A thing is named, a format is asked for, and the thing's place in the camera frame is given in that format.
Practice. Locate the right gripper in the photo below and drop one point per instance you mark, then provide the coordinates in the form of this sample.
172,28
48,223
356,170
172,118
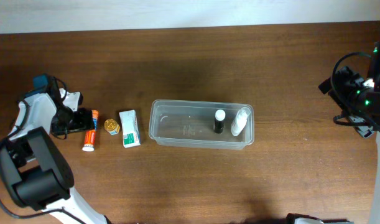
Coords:
328,86

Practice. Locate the small gold lid jar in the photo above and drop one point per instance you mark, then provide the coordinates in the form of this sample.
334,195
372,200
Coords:
111,126

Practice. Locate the orange effervescent tablet tube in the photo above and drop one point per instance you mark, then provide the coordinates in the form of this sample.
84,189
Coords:
90,136

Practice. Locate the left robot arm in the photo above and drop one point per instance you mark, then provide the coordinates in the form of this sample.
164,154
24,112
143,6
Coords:
32,169

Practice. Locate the white green medicine box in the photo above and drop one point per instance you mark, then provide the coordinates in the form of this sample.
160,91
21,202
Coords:
130,129

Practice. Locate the clear plastic container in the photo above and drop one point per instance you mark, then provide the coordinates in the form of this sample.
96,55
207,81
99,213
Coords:
182,123

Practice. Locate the dark bottle white cap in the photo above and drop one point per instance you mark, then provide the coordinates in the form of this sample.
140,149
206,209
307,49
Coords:
219,121

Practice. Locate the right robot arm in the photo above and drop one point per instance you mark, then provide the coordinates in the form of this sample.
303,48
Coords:
371,117

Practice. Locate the white spray bottle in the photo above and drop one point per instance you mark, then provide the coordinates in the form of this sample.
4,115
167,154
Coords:
240,121

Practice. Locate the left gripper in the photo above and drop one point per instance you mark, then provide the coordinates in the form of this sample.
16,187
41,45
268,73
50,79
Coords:
81,119

